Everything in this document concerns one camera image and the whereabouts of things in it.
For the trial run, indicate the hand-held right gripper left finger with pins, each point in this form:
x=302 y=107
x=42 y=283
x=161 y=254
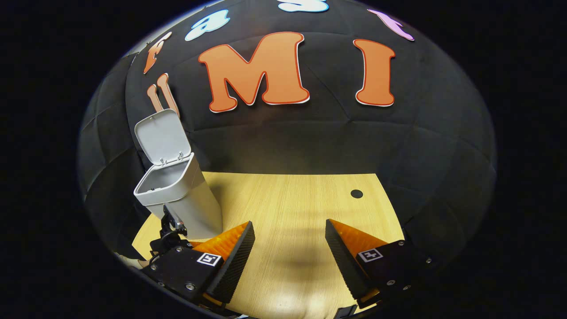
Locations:
x=234 y=261

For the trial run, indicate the wooden desktop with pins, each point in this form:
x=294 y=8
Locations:
x=288 y=199

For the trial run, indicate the white desktop garbage bin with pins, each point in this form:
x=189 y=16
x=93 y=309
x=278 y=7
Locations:
x=186 y=195

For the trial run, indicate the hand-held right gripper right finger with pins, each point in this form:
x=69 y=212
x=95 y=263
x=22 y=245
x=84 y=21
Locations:
x=343 y=263

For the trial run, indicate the black round desk grommet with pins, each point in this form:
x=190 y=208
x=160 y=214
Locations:
x=356 y=193

